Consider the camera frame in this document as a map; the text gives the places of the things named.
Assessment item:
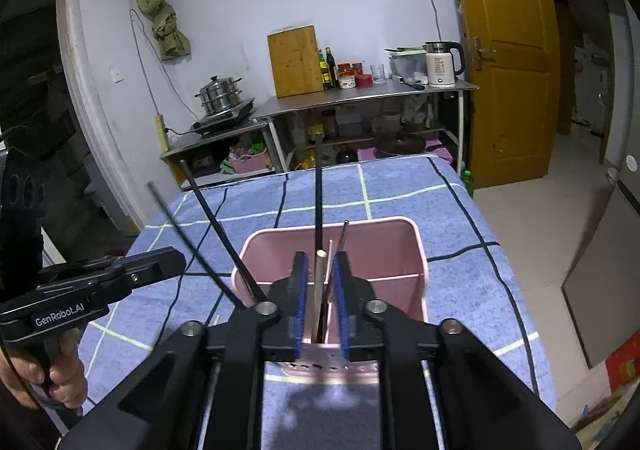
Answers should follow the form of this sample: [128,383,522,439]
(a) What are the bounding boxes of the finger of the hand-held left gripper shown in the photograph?
[97,246,187,303]
[36,255,127,288]

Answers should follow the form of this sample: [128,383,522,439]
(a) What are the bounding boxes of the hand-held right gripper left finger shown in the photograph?
[59,251,308,450]

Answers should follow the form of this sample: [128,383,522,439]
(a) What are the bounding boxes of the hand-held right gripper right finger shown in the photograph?
[332,251,583,450]

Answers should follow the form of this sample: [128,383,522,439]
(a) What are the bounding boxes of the metal chopstick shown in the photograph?
[325,220,350,318]

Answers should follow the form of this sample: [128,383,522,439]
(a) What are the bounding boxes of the pink utensil basket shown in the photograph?
[231,216,430,385]

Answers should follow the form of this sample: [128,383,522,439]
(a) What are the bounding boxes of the person's left hand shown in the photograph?
[0,329,90,411]

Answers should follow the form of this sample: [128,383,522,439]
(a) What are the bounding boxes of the low steel table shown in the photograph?
[159,117,281,191]

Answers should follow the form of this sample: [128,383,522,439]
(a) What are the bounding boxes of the blue checked blanket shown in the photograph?
[77,155,558,450]

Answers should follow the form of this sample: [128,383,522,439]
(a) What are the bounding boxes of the pink storage basket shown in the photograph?
[227,152,273,176]

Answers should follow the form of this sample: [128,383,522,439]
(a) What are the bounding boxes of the black induction cooker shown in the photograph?
[189,97,257,136]

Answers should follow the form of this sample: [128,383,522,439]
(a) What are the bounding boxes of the dark wok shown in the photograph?
[375,132,428,160]

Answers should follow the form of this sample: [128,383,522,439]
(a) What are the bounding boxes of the translucent plastic jug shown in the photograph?
[336,106,363,138]

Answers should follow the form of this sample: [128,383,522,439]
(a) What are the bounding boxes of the steel steamer pot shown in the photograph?
[195,75,246,117]

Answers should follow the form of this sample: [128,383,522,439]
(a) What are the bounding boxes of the long steel table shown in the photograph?
[250,77,480,176]

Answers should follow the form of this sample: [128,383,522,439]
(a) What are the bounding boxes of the wooden cutting board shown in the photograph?
[266,25,325,99]

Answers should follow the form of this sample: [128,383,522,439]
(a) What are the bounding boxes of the clear plastic container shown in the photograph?
[385,47,430,83]

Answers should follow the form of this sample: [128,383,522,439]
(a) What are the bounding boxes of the white electric kettle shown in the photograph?
[424,40,467,89]

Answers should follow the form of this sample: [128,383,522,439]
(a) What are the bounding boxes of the red cardboard box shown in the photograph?
[602,342,640,398]

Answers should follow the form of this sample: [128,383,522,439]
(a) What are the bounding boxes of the yellow wooden door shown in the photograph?
[440,0,561,191]

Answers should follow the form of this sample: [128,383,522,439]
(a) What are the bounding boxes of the white door frame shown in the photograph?
[55,0,151,236]

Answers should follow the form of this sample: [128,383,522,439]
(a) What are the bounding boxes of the metal door handle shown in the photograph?
[470,37,497,72]

